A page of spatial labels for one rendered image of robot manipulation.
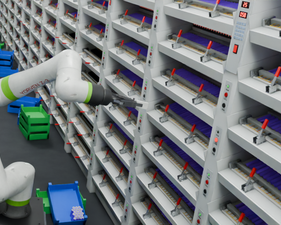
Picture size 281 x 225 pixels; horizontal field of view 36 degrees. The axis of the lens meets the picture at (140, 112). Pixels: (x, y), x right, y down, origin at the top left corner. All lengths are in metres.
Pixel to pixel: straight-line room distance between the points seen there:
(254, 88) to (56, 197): 1.79
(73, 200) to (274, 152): 1.76
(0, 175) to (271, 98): 1.19
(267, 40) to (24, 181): 1.24
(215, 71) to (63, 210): 1.57
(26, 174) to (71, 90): 0.55
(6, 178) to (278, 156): 1.17
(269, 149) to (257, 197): 0.19
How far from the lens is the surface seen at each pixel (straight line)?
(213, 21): 1.80
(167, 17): 2.22
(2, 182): 2.00
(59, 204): 2.94
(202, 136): 1.94
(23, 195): 2.15
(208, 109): 1.84
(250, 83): 1.60
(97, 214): 3.01
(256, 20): 1.61
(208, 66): 1.80
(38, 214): 2.25
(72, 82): 1.75
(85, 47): 3.57
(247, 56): 1.63
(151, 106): 2.30
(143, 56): 2.53
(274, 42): 1.51
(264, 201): 1.59
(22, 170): 2.11
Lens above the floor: 1.59
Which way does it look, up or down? 18 degrees down
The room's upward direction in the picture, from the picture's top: 9 degrees clockwise
